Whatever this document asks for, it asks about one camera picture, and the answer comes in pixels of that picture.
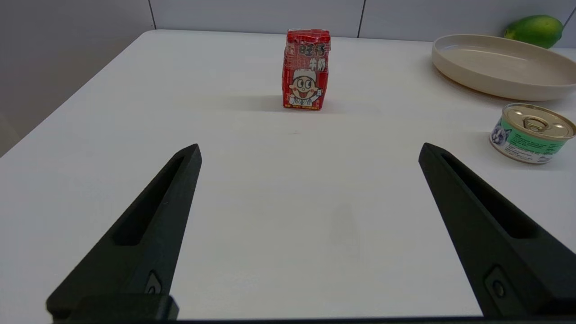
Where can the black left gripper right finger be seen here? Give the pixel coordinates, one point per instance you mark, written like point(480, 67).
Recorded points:
point(504, 261)

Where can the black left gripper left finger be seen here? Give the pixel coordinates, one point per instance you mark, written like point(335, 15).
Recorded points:
point(144, 252)

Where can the green labelled tin can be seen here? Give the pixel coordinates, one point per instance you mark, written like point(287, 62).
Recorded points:
point(531, 135)

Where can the beige round plate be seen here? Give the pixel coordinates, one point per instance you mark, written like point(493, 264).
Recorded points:
point(499, 67)

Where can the green lime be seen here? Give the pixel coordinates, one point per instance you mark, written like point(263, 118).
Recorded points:
point(535, 30)

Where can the red snack packet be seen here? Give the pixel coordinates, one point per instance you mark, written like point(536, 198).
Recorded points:
point(306, 72)

